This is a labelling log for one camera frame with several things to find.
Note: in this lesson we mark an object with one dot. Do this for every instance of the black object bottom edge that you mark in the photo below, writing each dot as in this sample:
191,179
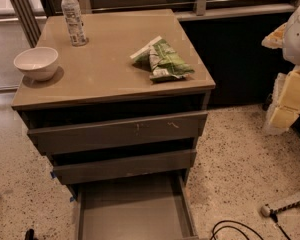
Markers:
29,235

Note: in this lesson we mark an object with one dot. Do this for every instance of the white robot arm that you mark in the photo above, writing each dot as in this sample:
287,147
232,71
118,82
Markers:
291,39

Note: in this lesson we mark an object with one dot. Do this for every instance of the green jalapeno chip bag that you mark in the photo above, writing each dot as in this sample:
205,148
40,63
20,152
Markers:
165,63

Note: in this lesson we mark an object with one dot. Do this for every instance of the grey drawer cabinet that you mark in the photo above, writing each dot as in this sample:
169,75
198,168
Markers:
98,82

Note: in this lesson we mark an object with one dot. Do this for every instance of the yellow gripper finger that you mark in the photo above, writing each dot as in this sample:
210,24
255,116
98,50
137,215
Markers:
275,39
284,109

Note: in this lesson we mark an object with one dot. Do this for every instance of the grey open bottom drawer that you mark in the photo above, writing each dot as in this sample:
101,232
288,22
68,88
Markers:
147,207

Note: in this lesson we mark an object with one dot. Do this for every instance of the clear plastic water bottle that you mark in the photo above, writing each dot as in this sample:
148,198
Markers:
72,14

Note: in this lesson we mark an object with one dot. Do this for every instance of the white ceramic bowl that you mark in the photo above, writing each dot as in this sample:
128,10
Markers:
39,63

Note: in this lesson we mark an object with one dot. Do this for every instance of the grey top drawer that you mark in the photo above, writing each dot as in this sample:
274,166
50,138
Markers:
117,133

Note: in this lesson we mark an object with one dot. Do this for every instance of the white power strip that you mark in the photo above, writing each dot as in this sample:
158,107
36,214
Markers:
281,205

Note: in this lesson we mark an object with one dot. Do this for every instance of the grey middle drawer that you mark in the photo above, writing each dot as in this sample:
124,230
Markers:
125,167

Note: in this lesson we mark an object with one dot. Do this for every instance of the small black floor device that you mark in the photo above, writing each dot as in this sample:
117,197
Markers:
267,102

